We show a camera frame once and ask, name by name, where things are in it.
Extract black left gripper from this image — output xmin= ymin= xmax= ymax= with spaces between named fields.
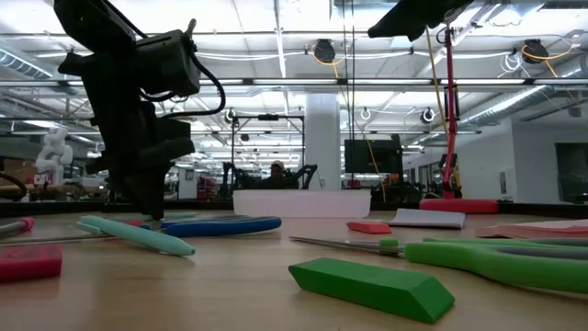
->
xmin=57 ymin=45 xmax=197 ymax=221

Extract teal pen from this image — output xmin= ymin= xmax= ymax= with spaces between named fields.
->
xmin=75 ymin=214 xmax=197 ymax=257

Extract dark blue pencil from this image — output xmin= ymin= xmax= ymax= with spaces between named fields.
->
xmin=0 ymin=234 xmax=111 ymax=245

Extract grey pen with pink end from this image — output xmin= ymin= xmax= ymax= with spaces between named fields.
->
xmin=0 ymin=216 xmax=37 ymax=239

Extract red eraser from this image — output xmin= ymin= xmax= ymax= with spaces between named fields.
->
xmin=0 ymin=245 xmax=63 ymax=282

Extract lilac sticky note pad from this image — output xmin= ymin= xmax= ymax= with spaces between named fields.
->
xmin=388 ymin=208 xmax=466 ymax=230

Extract pink sticky note pad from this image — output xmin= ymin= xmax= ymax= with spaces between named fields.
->
xmin=475 ymin=219 xmax=588 ymax=240

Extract green eraser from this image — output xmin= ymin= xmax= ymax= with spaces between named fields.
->
xmin=288 ymin=257 xmax=456 ymax=325

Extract green handled scissors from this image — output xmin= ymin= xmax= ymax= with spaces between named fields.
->
xmin=288 ymin=235 xmax=588 ymax=295

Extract large cardboard box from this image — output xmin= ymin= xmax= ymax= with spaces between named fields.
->
xmin=0 ymin=158 xmax=38 ymax=185

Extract person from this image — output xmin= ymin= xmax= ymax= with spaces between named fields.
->
xmin=267 ymin=159 xmax=288 ymax=190

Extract black monitor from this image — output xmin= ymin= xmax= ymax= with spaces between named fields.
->
xmin=344 ymin=135 xmax=404 ymax=175

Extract white building column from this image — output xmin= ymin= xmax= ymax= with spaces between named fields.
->
xmin=305 ymin=94 xmax=342 ymax=192

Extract red desk lamp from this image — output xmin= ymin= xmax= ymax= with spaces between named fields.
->
xmin=418 ymin=20 xmax=500 ymax=215

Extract yellow lamp cord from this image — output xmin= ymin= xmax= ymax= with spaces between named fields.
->
xmin=424 ymin=25 xmax=462 ymax=200

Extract black left wrist camera cable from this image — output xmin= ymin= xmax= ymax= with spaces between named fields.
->
xmin=137 ymin=45 xmax=227 ymax=119

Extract black curved hose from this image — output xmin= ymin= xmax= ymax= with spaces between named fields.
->
xmin=0 ymin=170 xmax=28 ymax=202

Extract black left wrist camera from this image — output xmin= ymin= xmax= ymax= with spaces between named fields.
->
xmin=134 ymin=17 xmax=202 ymax=98

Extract black robot station frame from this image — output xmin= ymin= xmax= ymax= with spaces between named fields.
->
xmin=220 ymin=113 xmax=319 ymax=190

